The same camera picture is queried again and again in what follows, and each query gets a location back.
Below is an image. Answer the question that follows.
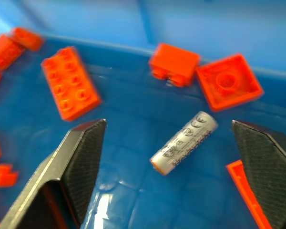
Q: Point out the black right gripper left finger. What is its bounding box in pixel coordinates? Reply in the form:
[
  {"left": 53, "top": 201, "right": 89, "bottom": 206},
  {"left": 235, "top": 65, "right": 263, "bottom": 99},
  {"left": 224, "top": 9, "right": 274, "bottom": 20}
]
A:
[{"left": 0, "top": 118, "right": 107, "bottom": 229}]

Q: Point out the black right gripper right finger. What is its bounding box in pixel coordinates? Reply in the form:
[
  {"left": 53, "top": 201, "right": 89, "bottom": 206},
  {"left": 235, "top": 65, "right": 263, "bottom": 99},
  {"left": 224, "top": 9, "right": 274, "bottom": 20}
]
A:
[{"left": 231, "top": 120, "right": 286, "bottom": 229}]

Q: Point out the blue plastic bin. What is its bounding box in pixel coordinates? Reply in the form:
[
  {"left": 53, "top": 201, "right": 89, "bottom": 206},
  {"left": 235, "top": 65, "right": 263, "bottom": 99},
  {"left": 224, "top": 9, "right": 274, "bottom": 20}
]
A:
[{"left": 0, "top": 0, "right": 286, "bottom": 229}]

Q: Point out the long orange eight-stud brick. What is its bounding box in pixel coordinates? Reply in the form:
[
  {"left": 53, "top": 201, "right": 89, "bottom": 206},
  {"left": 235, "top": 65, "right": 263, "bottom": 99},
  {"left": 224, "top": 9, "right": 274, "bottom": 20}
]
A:
[{"left": 41, "top": 46, "right": 103, "bottom": 122}]

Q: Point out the silver AA battery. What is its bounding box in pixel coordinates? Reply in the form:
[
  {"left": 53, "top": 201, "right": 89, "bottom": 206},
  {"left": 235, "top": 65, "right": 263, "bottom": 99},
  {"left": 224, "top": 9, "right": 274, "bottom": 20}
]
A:
[{"left": 149, "top": 110, "right": 218, "bottom": 177}]

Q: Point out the upturned hollow orange square brick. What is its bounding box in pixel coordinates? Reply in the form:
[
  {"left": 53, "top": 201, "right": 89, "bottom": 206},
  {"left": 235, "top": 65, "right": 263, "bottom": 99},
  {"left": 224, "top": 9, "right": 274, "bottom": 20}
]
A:
[{"left": 195, "top": 53, "right": 265, "bottom": 113}]

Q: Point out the orange brick lying studs down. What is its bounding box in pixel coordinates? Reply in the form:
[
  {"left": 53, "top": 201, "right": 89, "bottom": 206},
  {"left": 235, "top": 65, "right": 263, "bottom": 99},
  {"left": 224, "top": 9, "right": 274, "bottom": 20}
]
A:
[{"left": 148, "top": 42, "right": 201, "bottom": 88}]

